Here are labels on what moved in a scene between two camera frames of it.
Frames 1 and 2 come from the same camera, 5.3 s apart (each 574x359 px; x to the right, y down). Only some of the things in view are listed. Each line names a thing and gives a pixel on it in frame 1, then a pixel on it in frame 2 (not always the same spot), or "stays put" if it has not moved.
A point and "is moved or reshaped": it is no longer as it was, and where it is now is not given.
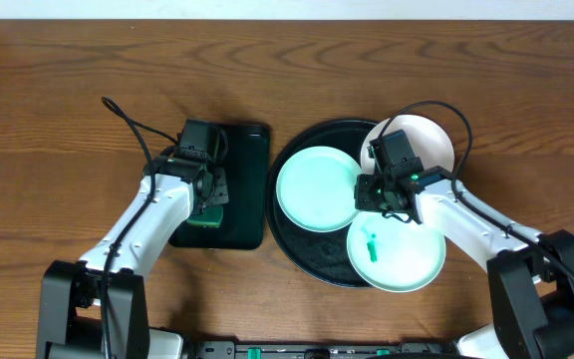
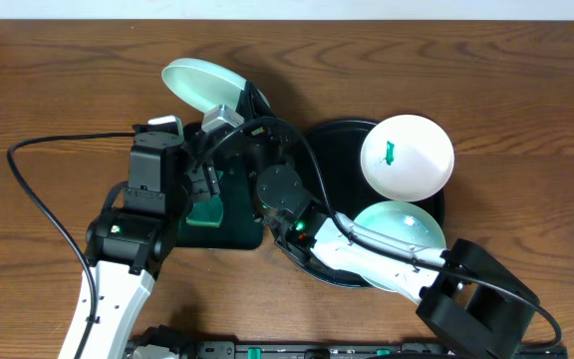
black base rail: x=366 y=350 stays put
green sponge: x=211 y=216 stays put
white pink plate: x=430 y=142 stays put
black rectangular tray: x=244 y=217 stays put
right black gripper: x=362 y=193 → x=256 y=107
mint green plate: x=315 y=188 is moved or reshaped
